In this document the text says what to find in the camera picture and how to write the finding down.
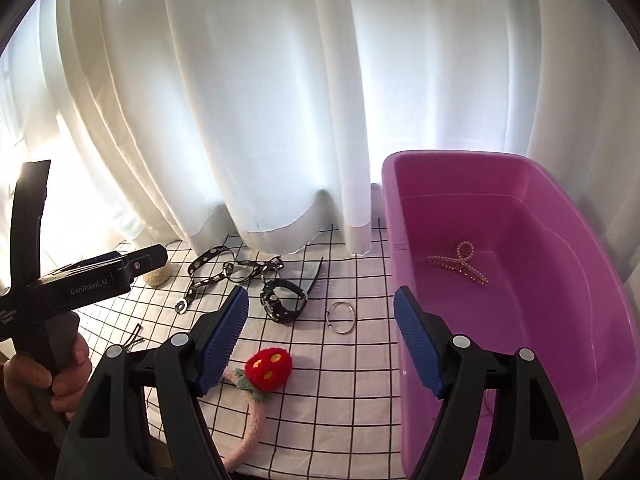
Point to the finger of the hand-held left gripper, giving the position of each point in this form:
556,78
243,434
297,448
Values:
100,260
147,260

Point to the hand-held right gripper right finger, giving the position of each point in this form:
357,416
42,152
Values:
417,340

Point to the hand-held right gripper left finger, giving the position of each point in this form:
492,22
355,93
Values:
225,335

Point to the beige plush hair accessory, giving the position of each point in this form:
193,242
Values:
156,277

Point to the black flower print choker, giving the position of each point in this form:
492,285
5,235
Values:
200,262

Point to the plush toy with red ears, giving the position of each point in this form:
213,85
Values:
270,365

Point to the pink plastic tub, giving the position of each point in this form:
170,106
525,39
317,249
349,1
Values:
550,260

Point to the person's left hand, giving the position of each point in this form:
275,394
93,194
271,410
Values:
70,380

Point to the thin metal hairpin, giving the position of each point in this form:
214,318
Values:
131,338

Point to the pearl hair claw clip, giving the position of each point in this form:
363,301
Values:
462,265

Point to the white checked tablecloth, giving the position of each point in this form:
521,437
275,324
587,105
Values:
325,385

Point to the black hair comb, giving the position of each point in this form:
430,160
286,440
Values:
315,282

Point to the white curtain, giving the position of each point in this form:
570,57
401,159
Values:
250,110

